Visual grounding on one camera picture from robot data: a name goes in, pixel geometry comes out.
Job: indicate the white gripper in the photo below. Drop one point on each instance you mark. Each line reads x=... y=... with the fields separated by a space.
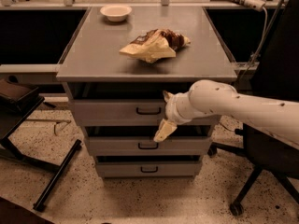
x=172 y=110

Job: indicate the grey top drawer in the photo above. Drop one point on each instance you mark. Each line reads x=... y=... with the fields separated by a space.
x=118 y=112

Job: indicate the grey drawer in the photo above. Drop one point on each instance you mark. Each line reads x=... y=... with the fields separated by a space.
x=152 y=169
x=118 y=112
x=145 y=146

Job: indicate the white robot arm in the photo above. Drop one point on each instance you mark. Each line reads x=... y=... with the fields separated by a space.
x=276 y=118

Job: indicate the grey drawer cabinet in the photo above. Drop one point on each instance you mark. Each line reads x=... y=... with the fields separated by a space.
x=94 y=69

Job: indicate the grey bottom drawer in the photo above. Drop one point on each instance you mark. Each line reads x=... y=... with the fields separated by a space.
x=152 y=169

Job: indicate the grey middle drawer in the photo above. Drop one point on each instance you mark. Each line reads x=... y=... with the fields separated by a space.
x=145 y=146

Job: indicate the yellow brown chip bag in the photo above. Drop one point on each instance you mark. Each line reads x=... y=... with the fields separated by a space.
x=155 y=45

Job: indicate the white bowl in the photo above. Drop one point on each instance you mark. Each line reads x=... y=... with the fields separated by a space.
x=116 y=13

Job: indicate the black office chair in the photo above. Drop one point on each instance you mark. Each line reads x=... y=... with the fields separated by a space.
x=275 y=77

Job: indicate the dark box on stand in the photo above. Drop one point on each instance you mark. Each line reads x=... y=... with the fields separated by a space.
x=16 y=96

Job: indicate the black side table stand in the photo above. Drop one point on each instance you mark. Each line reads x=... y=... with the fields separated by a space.
x=10 y=121

